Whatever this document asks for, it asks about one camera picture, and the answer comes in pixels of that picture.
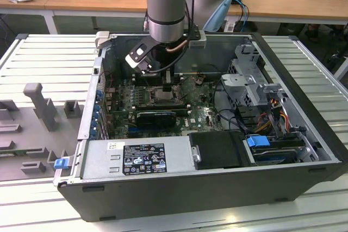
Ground thin wire locking lever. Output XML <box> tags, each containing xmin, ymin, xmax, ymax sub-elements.
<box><xmin>143</xmin><ymin>76</ymin><xmax>153</xmax><ymax>93</ymax></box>

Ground silver topped CPU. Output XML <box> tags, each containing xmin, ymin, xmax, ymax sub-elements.
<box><xmin>154</xmin><ymin>90</ymin><xmax>176</xmax><ymax>100</ymax></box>

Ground metal socket cover frame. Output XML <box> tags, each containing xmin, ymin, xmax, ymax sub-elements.
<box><xmin>148</xmin><ymin>86</ymin><xmax>182</xmax><ymax>105</ymax></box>

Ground CPU socket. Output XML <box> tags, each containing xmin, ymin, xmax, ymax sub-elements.
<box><xmin>147</xmin><ymin>85</ymin><xmax>183</xmax><ymax>106</ymax></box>

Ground grey plastic case latch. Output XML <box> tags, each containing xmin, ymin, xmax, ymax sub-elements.
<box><xmin>94</xmin><ymin>31</ymin><xmax>111</xmax><ymax>51</ymax></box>

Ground black graphics card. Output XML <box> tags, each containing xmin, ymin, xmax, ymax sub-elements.
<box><xmin>110</xmin><ymin>108</ymin><xmax>190</xmax><ymax>129</ymax></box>

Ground green motherboard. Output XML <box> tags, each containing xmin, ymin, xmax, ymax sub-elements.
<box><xmin>104</xmin><ymin>74</ymin><xmax>228</xmax><ymax>139</ymax></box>

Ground pale blue teach pendant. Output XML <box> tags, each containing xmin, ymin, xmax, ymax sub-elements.
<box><xmin>202</xmin><ymin>0</ymin><xmax>232</xmax><ymax>33</ymax></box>

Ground grey metal drive cage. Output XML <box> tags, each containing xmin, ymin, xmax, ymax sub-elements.
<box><xmin>219</xmin><ymin>43</ymin><xmax>290</xmax><ymax>113</ymax></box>

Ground black drive bay box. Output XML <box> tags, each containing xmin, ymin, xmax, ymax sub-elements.
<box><xmin>187</xmin><ymin>130</ymin><xmax>251</xmax><ymax>171</ymax></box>

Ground silver power supply unit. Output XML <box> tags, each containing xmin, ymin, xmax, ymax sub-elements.
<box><xmin>80</xmin><ymin>137</ymin><xmax>197</xmax><ymax>180</ymax></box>

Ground wooden desk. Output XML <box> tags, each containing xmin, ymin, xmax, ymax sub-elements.
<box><xmin>0</xmin><ymin>0</ymin><xmax>348</xmax><ymax>36</ymax></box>

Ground hard disk in blue carrier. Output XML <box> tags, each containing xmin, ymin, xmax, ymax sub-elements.
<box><xmin>245</xmin><ymin>134</ymin><xmax>307</xmax><ymax>166</ymax></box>

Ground grey parts rack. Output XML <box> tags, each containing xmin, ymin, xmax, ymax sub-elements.
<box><xmin>0</xmin><ymin>81</ymin><xmax>85</xmax><ymax>183</ymax></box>

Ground black grey PC case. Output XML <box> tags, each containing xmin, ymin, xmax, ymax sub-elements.
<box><xmin>53</xmin><ymin>31</ymin><xmax>348</xmax><ymax>223</ymax></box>

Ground blue release latch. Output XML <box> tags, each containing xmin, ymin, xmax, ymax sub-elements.
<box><xmin>53</xmin><ymin>158</ymin><xmax>68</xmax><ymax>170</ymax></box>

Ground green RAM stick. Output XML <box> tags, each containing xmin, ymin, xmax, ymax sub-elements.
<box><xmin>0</xmin><ymin>149</ymin><xmax>29</xmax><ymax>160</ymax></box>

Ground copper coloured cable sleeve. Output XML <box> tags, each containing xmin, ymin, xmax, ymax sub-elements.
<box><xmin>165</xmin><ymin>40</ymin><xmax>189</xmax><ymax>53</ymax></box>

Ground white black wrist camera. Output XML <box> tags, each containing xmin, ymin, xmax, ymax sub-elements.
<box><xmin>125</xmin><ymin>42</ymin><xmax>153</xmax><ymax>74</ymax></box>

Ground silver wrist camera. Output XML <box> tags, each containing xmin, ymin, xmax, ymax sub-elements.
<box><xmin>188</xmin><ymin>31</ymin><xmax>207</xmax><ymax>49</ymax></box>

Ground thin red wire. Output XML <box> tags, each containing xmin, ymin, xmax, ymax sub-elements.
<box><xmin>104</xmin><ymin>72</ymin><xmax>117</xmax><ymax>93</ymax></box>

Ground blue cable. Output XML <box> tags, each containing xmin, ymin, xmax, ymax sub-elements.
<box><xmin>232</xmin><ymin>0</ymin><xmax>250</xmax><ymax>33</ymax></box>

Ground black cable bundle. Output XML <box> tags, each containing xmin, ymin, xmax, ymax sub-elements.
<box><xmin>213</xmin><ymin>79</ymin><xmax>259</xmax><ymax>134</ymax></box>

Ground orange yellow power wires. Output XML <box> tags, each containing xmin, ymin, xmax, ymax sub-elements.
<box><xmin>255</xmin><ymin>98</ymin><xmax>289</xmax><ymax>133</ymax></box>

